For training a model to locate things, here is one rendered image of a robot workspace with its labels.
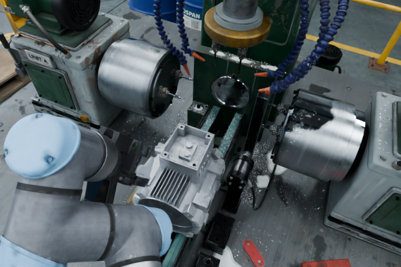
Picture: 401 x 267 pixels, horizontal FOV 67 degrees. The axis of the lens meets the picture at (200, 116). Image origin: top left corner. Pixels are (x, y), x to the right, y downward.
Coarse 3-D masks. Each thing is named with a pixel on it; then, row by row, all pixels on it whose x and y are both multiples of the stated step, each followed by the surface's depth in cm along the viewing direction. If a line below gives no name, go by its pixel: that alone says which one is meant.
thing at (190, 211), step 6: (216, 150) 82; (216, 156) 82; (138, 192) 73; (144, 192) 73; (186, 204) 72; (186, 210) 70; (192, 210) 71; (192, 216) 71; (186, 234) 80; (192, 234) 80
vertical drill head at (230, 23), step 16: (224, 0) 76; (240, 0) 73; (256, 0) 75; (208, 16) 82; (224, 16) 78; (240, 16) 76; (256, 16) 78; (208, 32) 80; (224, 32) 77; (240, 32) 77; (256, 32) 77; (224, 48) 96; (240, 48) 81; (240, 64) 86
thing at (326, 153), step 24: (312, 96) 88; (288, 120) 84; (312, 120) 83; (336, 120) 82; (360, 120) 83; (288, 144) 84; (312, 144) 82; (336, 144) 81; (288, 168) 92; (312, 168) 86; (336, 168) 82
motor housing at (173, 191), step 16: (160, 176) 74; (176, 176) 75; (208, 176) 79; (160, 192) 72; (176, 192) 72; (192, 192) 75; (208, 192) 76; (160, 208) 85; (176, 208) 71; (208, 208) 79; (176, 224) 83; (192, 224) 74
